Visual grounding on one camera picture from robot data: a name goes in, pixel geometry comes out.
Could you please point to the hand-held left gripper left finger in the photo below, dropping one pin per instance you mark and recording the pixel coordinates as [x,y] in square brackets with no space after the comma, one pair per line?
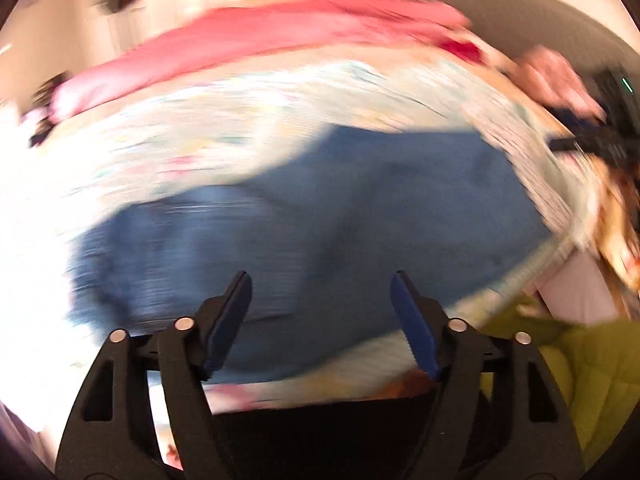
[232,320]

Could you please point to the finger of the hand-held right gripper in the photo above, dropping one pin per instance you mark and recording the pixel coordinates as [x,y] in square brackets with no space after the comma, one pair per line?
[570,142]

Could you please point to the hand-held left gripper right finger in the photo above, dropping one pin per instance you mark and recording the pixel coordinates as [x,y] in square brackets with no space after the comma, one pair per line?
[412,320]

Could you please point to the blue denim pants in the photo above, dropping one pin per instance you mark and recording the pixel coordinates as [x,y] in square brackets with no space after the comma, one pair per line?
[325,210]

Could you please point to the pink patterned cloth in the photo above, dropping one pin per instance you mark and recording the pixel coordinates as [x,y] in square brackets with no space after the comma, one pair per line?
[555,80]

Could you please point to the orange patterned cloth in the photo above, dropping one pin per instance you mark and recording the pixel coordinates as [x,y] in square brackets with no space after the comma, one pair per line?
[617,230]

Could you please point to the grey headboard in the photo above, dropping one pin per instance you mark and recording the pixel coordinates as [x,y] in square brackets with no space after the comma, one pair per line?
[525,15]

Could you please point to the dark cloth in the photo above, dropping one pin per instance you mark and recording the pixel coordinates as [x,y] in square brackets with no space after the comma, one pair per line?
[320,435]

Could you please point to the green quilted jacket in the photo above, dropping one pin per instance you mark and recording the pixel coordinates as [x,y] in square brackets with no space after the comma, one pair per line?
[590,370]

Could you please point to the light blue printed blanket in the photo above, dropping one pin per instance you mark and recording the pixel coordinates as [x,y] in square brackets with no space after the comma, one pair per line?
[250,100]

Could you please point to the pink quilt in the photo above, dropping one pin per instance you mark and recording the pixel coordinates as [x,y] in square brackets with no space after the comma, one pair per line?
[250,40]

